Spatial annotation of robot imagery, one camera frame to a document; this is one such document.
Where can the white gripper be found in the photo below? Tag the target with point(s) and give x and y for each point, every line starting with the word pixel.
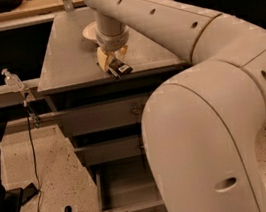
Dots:
pixel 112 42

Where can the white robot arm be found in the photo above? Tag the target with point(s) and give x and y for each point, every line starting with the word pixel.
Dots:
pixel 199 127

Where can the grey top drawer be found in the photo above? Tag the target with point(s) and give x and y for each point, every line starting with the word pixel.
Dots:
pixel 101 116

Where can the grey drawer cabinet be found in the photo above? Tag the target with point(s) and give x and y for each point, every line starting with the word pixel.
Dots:
pixel 71 76

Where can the grey middle drawer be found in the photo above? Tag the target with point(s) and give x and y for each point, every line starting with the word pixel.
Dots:
pixel 111 150

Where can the grey open bottom drawer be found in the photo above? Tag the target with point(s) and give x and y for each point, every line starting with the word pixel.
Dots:
pixel 127 185

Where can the white ceramic bowl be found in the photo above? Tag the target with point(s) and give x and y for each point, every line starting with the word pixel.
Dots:
pixel 89 32

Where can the clear sanitizer pump bottle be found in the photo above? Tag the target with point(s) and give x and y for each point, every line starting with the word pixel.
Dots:
pixel 13 81

